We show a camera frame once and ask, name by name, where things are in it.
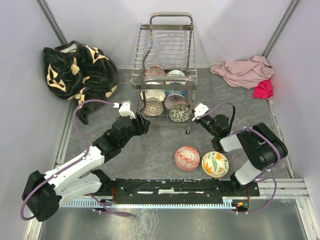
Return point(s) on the blue triangle patterned bowl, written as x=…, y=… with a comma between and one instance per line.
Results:
x=182, y=92

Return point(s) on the red diamond patterned bowl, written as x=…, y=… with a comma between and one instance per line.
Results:
x=187, y=158

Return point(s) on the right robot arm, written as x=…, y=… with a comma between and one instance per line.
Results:
x=262, y=147

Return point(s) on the aluminium frame rail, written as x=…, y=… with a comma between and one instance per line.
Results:
x=270, y=189

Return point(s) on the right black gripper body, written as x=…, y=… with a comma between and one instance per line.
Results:
x=205, y=122

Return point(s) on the black and cream blanket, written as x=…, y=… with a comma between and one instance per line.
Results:
x=82, y=74

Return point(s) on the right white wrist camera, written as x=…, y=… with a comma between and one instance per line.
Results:
x=199, y=110

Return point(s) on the light blue cable duct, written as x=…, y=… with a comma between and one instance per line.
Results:
x=158, y=201

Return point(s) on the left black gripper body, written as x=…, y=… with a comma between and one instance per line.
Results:
x=134, y=131

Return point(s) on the stainless steel dish rack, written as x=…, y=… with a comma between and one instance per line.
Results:
x=165, y=60

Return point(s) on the black leaf patterned bowl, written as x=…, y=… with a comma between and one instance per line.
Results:
x=180, y=113

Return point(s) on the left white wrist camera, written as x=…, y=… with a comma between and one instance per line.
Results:
x=124, y=109

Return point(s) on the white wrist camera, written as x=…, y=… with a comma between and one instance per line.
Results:
x=124, y=109
x=199, y=110

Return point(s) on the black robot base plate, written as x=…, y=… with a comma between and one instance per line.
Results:
x=219, y=188

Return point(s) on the white scalloped bowl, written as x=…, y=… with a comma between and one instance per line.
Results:
x=153, y=93

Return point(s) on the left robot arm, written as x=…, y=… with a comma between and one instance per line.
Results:
x=45, y=193

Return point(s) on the dusty pink cloth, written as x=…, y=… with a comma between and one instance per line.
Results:
x=244, y=73

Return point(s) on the magenta cloth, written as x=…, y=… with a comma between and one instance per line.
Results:
x=264, y=90

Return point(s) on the plain white bowl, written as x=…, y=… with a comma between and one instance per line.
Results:
x=175, y=73

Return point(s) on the brown cross patterned bowl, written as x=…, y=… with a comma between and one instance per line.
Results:
x=153, y=107

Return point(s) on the yellow floral bowl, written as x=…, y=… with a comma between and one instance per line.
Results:
x=215, y=164

